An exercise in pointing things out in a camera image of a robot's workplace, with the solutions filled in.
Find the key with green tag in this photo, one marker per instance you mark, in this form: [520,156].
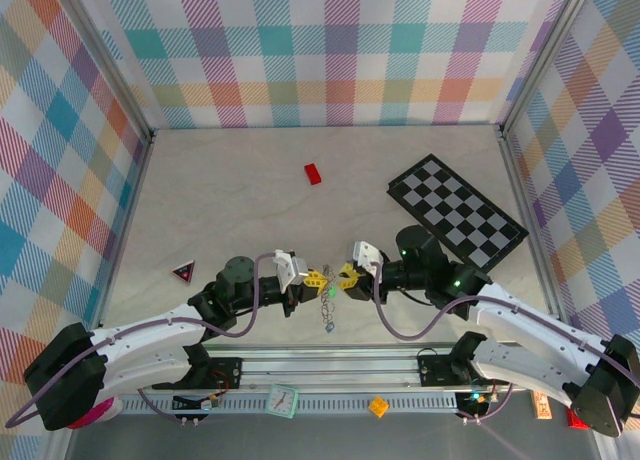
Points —
[330,293]

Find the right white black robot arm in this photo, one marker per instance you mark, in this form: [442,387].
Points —
[525,320]

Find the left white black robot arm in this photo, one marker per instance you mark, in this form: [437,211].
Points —
[140,340]

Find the black red triangle piece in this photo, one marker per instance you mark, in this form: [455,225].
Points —
[184,273]

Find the black grey chessboard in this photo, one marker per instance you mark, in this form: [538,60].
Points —
[457,215]

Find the small red toy brick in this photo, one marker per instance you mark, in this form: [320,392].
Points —
[313,174]

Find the teal square clock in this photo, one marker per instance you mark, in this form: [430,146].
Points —
[281,401]

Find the yellow toy brick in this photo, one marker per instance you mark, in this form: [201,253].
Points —
[379,407]

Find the pink round object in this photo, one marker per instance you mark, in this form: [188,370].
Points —
[100,414]

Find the large red toy brick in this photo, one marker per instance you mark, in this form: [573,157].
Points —
[575,420]

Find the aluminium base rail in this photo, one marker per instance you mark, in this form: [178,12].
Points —
[325,370]

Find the aluminium side rail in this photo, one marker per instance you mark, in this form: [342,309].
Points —
[122,240]
[535,240]

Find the aluminium frame post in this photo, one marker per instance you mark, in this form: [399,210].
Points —
[542,55]
[107,55]

